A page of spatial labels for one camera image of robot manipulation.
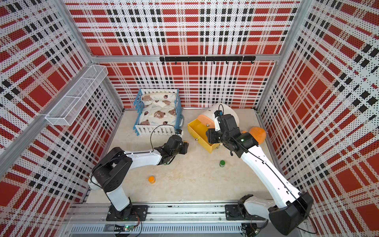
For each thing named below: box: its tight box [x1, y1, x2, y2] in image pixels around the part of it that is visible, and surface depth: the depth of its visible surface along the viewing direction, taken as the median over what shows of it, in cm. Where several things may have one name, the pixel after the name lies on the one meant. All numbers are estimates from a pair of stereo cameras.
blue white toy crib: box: [132, 88, 185, 136], surface depth 108 cm
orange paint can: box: [148, 175, 156, 184], surface depth 85 cm
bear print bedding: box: [139, 92, 178, 125], surface depth 109 cm
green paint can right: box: [219, 159, 226, 168], surface depth 90 cm
